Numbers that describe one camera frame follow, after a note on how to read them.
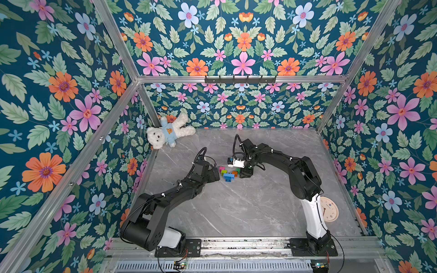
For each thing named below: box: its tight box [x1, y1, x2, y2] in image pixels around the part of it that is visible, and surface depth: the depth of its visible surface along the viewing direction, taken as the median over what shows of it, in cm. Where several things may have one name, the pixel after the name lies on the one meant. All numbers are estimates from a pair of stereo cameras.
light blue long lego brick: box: [223, 173, 236, 181], surface depth 97 cm
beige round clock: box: [319, 196, 340, 223], surface depth 84 cm
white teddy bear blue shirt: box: [146, 112, 196, 150], surface depth 111 cm
